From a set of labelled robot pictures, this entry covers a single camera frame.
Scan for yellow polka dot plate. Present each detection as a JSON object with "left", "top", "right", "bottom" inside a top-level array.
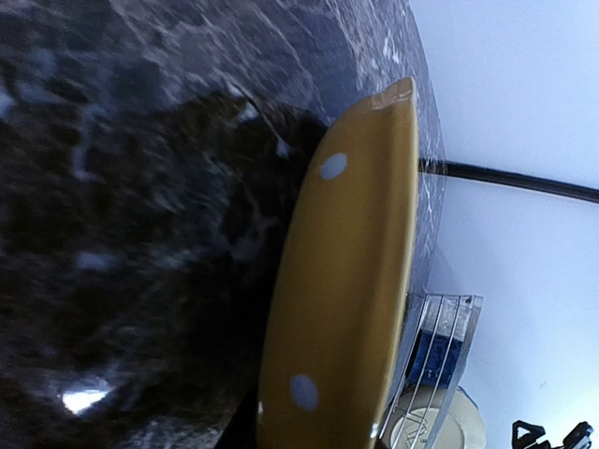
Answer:
[{"left": 256, "top": 78, "right": 418, "bottom": 448}]

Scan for cream bird pattern plate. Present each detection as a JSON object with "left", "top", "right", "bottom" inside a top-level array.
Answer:
[{"left": 382, "top": 386, "right": 487, "bottom": 449}]

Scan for dark blue mug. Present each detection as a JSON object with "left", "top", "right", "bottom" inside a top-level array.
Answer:
[{"left": 407, "top": 330, "right": 462, "bottom": 388}]

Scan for metal wire dish rack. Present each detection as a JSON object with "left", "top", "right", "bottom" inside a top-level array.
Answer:
[{"left": 375, "top": 294, "right": 487, "bottom": 448}]

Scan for black frame post right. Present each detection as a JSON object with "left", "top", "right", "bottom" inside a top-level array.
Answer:
[{"left": 441, "top": 162, "right": 598, "bottom": 204}]

